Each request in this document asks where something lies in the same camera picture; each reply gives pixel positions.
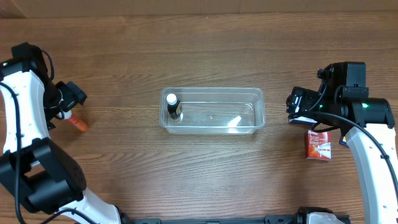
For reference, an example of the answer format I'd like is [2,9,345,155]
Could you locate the orange tube white cap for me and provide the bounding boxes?
[64,110,88,132]

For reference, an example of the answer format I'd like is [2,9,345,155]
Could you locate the white blue medicine box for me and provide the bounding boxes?
[289,116,316,126]

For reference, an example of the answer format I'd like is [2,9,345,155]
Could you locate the blue yellow VapoDrops box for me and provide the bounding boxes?
[339,136,347,146]

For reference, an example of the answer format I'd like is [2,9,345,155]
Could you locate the red medicine box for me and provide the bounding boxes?
[305,130,332,161]

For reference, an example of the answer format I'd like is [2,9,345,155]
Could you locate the dark bottle white cap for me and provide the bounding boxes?
[166,93,182,119]

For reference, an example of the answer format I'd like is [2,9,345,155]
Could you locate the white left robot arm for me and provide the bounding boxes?
[1,43,130,223]

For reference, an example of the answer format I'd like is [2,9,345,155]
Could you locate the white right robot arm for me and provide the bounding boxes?
[286,85,397,223]

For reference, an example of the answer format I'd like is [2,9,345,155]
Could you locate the clear plastic container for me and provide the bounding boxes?
[159,87,266,134]

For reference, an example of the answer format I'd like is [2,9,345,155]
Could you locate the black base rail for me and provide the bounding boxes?
[130,214,351,224]

